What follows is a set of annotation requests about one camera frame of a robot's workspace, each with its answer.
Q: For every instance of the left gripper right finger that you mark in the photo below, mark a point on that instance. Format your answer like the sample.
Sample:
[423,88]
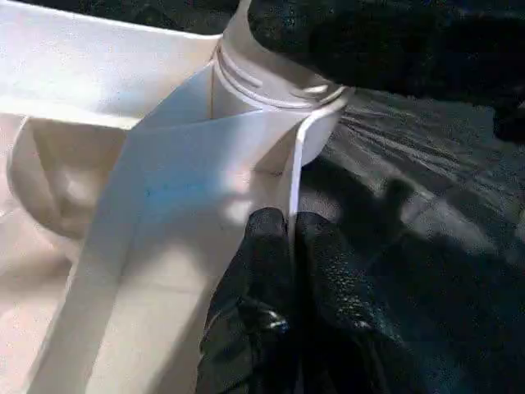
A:
[348,320]

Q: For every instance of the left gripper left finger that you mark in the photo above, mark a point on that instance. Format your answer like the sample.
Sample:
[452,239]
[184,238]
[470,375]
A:
[254,308]

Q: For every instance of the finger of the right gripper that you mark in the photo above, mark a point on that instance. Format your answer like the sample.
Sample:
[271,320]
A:
[389,41]

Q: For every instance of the white plastic table leg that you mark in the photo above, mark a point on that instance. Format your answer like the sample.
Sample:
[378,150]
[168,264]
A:
[262,70]

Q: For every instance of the white plastic table top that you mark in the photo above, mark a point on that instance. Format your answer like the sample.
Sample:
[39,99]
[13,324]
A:
[123,205]

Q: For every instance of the black quilted mat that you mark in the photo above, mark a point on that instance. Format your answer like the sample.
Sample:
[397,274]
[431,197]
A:
[430,205]

